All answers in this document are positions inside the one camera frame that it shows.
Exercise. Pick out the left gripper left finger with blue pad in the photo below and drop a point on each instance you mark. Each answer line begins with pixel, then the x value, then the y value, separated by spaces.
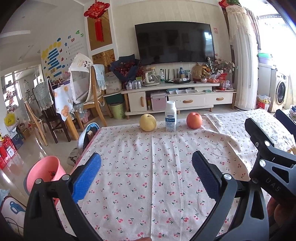
pixel 84 175

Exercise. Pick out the left gripper right finger with dark pad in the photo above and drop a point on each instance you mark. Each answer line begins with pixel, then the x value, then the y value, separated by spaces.
pixel 209 175

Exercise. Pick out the pink plastic trash bin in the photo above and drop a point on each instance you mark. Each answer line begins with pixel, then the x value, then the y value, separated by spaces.
pixel 48 169

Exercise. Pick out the person's right hand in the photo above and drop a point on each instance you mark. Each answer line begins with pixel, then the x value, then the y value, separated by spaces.
pixel 280 215

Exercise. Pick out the blue white stool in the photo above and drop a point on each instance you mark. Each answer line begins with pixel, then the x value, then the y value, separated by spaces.
pixel 86 136

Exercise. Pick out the cherry print tablecloth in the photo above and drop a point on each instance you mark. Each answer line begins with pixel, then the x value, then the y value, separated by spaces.
pixel 146 185

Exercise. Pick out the red apple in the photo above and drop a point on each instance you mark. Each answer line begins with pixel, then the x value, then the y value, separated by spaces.
pixel 194 120

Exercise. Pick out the green waste basket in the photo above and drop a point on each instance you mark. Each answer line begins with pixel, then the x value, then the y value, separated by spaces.
pixel 118 110

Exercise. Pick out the dining table with orange cloth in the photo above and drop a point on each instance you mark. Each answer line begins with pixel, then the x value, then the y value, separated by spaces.
pixel 63 98

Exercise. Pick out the white capped milk bottle carton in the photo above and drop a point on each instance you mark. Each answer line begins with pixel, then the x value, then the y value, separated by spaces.
pixel 171 116

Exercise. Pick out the yellow pear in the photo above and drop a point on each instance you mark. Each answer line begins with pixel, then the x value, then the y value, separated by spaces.
pixel 147 122

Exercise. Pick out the white washing machine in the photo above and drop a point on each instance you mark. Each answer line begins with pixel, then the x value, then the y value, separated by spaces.
pixel 278 90

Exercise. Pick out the white TV cabinet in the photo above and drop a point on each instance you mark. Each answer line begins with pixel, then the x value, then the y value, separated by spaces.
pixel 189 96

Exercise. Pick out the wooden chair with cloth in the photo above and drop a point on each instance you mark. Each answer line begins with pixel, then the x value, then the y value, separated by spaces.
pixel 87 82

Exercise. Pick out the pink storage box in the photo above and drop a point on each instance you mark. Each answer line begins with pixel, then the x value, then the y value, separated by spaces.
pixel 158 100

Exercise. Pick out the dark wrapped flower bouquet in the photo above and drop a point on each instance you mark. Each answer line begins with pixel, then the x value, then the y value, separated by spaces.
pixel 125 68

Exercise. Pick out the white electric kettle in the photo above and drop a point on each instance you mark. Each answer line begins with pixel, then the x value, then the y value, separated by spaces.
pixel 150 78

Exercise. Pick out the black flat screen television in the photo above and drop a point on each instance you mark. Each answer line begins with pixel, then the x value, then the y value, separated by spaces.
pixel 174 42

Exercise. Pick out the red Chinese knot decoration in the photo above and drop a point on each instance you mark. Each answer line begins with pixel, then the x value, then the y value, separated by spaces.
pixel 96 11

